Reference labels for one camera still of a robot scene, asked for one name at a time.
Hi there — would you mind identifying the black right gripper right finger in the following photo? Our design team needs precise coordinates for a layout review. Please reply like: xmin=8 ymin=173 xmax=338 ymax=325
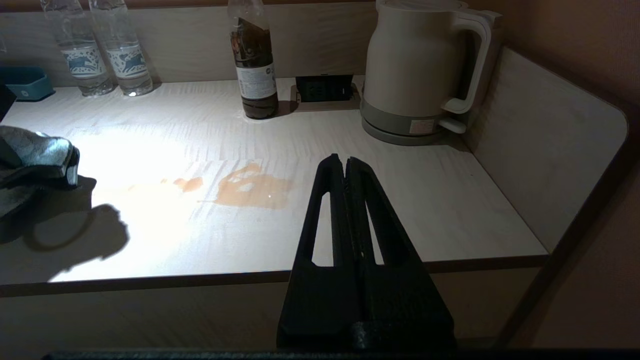
xmin=346 ymin=156 xmax=456 ymax=350

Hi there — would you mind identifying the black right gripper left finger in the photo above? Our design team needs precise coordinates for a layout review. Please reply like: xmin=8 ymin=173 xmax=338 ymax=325
xmin=277 ymin=153 xmax=362 ymax=350

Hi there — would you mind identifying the clear water bottle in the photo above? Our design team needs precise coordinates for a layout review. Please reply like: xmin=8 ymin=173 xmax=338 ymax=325
xmin=40 ymin=0 xmax=114 ymax=97
xmin=88 ymin=0 xmax=154 ymax=97

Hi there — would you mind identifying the dark drink bottle white label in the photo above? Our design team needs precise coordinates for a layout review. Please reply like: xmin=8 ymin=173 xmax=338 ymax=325
xmin=227 ymin=0 xmax=280 ymax=120

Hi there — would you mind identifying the black recessed table socket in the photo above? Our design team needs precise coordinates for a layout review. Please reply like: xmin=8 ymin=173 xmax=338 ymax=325
xmin=295 ymin=74 xmax=355 ymax=103

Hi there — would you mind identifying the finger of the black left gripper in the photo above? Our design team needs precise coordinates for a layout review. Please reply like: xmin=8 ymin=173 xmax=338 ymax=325
xmin=0 ymin=82 xmax=18 ymax=124

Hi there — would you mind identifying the small blue plastic tray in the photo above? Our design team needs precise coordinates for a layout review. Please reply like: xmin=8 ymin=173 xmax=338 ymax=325
xmin=0 ymin=66 xmax=55 ymax=102

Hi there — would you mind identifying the grey kettle base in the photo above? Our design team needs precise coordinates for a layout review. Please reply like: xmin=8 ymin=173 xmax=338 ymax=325
xmin=360 ymin=95 xmax=468 ymax=146

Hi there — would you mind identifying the beige electric kettle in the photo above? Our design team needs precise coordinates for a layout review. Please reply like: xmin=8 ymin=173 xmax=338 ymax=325
xmin=361 ymin=0 xmax=502 ymax=135

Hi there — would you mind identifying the light blue microfiber cloth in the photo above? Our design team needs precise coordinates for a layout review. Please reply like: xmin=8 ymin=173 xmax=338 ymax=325
xmin=0 ymin=125 xmax=81 ymax=219

